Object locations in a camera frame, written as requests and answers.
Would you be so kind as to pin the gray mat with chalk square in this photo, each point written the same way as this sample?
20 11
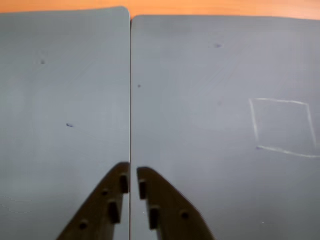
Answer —
225 175

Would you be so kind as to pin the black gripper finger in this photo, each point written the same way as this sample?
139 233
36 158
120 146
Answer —
172 207
100 207

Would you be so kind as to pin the gray mat under box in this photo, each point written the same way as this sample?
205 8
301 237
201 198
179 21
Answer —
62 100

